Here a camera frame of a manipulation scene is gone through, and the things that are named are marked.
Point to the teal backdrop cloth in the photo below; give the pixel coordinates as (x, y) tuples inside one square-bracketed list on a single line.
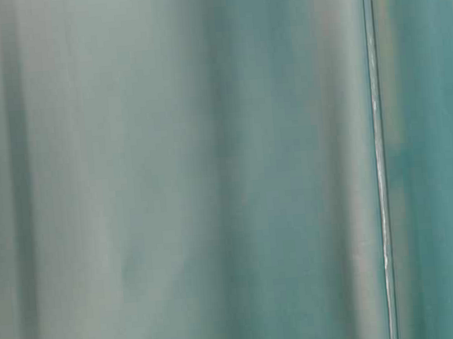
[(206, 169)]

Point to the thin vertical metal rail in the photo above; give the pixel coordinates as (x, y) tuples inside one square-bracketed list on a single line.
[(381, 169)]

